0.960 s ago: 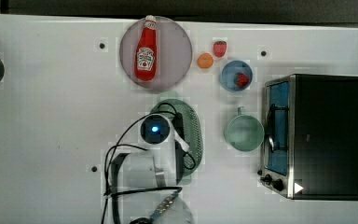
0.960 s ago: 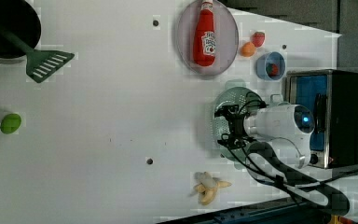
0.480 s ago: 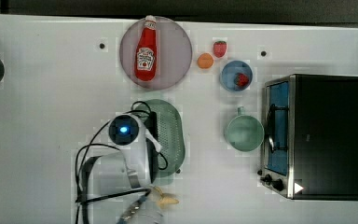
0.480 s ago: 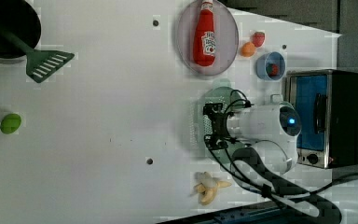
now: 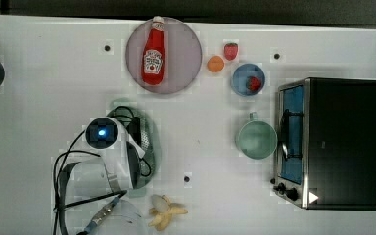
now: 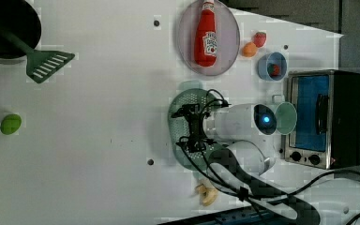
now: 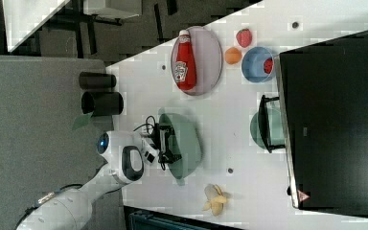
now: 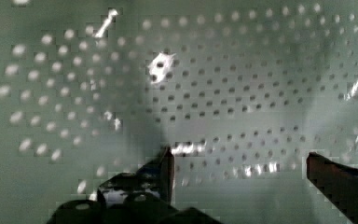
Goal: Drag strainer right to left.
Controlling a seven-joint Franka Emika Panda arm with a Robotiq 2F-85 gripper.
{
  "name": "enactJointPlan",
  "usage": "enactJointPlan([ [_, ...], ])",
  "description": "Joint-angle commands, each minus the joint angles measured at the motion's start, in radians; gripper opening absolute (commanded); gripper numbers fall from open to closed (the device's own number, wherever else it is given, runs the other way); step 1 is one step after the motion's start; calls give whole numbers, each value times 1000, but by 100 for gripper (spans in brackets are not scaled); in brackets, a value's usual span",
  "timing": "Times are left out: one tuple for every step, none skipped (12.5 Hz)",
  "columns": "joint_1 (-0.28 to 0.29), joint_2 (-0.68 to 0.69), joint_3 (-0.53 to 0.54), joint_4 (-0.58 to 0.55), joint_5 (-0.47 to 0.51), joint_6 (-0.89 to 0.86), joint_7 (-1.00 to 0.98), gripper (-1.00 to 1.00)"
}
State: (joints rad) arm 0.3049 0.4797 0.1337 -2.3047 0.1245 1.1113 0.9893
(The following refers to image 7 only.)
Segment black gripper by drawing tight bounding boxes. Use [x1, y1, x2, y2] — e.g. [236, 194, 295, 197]
[147, 124, 182, 165]

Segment green plastic strainer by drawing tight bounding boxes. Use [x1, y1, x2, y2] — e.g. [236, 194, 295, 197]
[158, 108, 202, 186]

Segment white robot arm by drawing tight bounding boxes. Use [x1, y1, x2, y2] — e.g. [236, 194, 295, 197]
[14, 123, 179, 230]

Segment red ketchup bottle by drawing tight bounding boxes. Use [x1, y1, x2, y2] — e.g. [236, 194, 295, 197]
[173, 30, 196, 91]

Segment peeled banana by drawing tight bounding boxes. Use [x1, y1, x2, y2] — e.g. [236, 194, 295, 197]
[202, 184, 228, 217]

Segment black cylinder cup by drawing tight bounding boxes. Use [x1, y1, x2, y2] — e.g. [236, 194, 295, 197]
[81, 92, 124, 117]
[79, 72, 117, 89]

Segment lilac plate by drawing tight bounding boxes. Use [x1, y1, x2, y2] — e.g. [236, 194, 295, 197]
[171, 27, 222, 96]

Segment green leaf piece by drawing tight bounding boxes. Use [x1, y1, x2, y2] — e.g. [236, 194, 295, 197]
[72, 112, 92, 130]

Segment orange fruit toy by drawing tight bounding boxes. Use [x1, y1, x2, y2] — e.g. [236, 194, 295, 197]
[224, 47, 242, 64]

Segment blue bowl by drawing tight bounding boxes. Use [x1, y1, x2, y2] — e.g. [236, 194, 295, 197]
[241, 47, 276, 83]

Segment red fruit in bowl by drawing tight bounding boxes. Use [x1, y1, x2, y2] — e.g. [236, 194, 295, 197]
[264, 58, 274, 74]

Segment red strawberry toy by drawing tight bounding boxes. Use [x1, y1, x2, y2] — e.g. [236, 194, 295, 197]
[236, 29, 253, 48]

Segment black toaster oven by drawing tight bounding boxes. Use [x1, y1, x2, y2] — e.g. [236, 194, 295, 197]
[274, 30, 368, 218]

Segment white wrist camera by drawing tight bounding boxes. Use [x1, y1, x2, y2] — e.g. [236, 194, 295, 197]
[142, 142, 159, 165]

